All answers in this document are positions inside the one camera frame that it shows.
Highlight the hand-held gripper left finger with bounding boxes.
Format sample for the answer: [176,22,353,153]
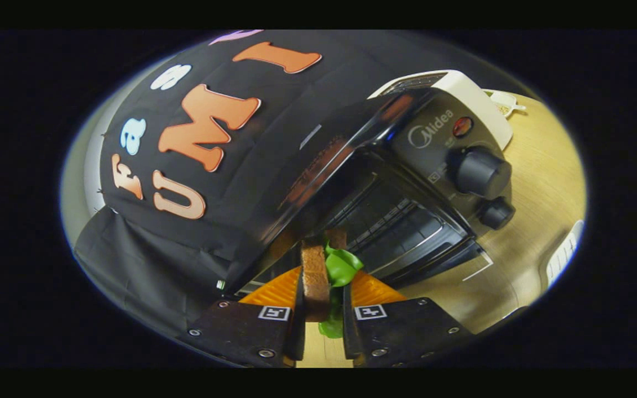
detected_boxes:
[177,265,307,368]

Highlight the white pop-up toaster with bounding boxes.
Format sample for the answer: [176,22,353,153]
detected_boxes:
[368,70,514,151]

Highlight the black backdrop cloth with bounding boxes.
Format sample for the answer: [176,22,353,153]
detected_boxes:
[72,30,463,338]

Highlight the lettuce sandwich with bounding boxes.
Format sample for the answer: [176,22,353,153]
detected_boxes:
[299,228,364,339]

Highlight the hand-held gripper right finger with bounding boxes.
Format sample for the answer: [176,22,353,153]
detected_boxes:
[342,270,477,368]

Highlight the white plate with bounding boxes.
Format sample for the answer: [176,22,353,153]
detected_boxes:
[540,220,584,288]

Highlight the black toaster oven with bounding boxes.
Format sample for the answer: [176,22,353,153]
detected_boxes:
[224,87,515,296]

